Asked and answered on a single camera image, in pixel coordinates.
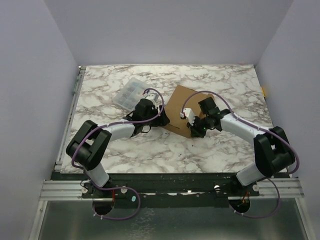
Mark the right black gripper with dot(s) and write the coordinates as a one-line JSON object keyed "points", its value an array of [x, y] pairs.
{"points": [[196, 127]]}

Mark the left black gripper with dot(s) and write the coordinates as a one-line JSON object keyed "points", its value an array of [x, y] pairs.
{"points": [[161, 121]]}

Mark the brown cardboard box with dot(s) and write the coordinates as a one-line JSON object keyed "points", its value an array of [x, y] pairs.
{"points": [[175, 105]]}

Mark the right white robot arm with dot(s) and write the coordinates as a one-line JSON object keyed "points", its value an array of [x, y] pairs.
{"points": [[272, 153]]}

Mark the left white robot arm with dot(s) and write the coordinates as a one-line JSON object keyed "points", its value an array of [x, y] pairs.
{"points": [[89, 144]]}

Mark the clear plastic screw organizer box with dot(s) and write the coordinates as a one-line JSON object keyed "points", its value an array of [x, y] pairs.
{"points": [[130, 94]]}

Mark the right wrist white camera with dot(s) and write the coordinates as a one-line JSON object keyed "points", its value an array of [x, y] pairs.
{"points": [[188, 113]]}

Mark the black metal base rail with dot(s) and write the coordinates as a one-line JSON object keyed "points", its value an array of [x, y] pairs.
{"points": [[158, 202]]}

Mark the aluminium side rail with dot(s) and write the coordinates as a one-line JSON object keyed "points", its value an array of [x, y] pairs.
{"points": [[70, 117]]}

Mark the aluminium front extrusion rail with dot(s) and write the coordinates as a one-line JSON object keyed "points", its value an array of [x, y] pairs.
{"points": [[158, 186]]}

